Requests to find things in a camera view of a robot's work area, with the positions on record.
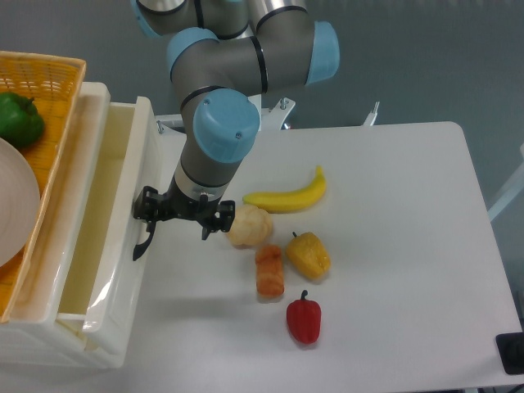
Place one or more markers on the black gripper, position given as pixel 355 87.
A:
pixel 214 216

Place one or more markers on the black top drawer handle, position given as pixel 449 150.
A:
pixel 140 249

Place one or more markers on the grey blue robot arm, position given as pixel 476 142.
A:
pixel 221 54

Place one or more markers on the white drawer cabinet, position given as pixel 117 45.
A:
pixel 36 332

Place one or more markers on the round white bread roll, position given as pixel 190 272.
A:
pixel 251 226

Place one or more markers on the orange croissant bread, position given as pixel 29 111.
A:
pixel 269 271

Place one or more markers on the yellow banana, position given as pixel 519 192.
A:
pixel 290 201

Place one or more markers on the yellow bell pepper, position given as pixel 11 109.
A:
pixel 308 255

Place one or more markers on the red bell pepper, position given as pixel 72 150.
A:
pixel 304 318

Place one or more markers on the white plate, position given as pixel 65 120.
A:
pixel 20 200

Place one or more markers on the orange woven basket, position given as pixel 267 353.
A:
pixel 53 82

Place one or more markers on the green bell pepper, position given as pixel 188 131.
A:
pixel 21 124

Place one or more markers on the black device at table edge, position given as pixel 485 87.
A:
pixel 510 347

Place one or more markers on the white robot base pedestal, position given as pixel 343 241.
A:
pixel 271 118

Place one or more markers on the white bolt post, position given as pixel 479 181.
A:
pixel 372 115

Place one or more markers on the white frame bar right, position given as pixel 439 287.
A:
pixel 511 188

